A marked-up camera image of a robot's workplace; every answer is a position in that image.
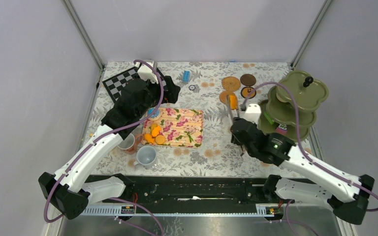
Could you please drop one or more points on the black white checkerboard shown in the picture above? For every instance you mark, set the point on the black white checkerboard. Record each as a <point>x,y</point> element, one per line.
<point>120,83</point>

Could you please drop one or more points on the purple cake slice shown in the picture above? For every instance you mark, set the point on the purple cake slice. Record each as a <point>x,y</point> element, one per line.
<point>282,129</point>

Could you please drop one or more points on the white mug with red handle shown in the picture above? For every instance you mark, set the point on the white mug with red handle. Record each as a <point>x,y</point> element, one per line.
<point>130,144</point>

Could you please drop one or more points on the white mug front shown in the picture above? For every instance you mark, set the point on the white mug front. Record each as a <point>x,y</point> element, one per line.
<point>146,157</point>

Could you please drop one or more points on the black orange face coaster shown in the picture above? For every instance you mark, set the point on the black orange face coaster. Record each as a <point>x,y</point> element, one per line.
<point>248,92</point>

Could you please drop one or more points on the floral serving tray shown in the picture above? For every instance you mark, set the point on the floral serving tray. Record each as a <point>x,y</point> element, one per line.
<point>180,127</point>

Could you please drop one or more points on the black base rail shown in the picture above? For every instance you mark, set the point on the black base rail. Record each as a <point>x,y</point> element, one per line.
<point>197,194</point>

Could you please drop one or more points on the dark brown coaster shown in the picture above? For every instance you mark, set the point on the dark brown coaster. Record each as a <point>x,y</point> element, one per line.
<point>248,80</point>

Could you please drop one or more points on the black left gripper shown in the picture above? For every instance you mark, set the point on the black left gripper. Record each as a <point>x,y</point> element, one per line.
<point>170,96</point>

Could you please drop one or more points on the round brown cookie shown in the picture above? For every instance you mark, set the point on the round brown cookie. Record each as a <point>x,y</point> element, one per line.
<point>160,139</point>

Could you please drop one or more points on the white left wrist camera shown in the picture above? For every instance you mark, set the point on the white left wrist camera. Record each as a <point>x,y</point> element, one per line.
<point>145,73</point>

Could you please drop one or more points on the woven tan coaster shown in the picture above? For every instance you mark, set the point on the woven tan coaster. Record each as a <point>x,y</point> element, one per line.
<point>231,83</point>

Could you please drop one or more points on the plain orange coaster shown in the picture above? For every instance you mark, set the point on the plain orange coaster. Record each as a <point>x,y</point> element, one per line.
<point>223,96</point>

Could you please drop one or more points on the blue toy brick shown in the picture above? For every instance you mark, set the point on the blue toy brick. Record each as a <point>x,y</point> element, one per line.
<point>186,77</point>

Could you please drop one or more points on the blue donut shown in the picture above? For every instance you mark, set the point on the blue donut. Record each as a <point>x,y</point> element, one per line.
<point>154,115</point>

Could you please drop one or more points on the green three-tier stand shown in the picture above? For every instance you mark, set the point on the green three-tier stand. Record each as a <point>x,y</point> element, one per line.
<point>298,112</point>

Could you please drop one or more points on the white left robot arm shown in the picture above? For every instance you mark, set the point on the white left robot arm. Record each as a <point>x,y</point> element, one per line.
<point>67,189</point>

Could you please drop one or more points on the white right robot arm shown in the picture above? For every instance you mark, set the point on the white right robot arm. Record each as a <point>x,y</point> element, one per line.
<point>330,188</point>

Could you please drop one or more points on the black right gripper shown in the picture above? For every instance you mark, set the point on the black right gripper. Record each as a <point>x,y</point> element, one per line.
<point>234,140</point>

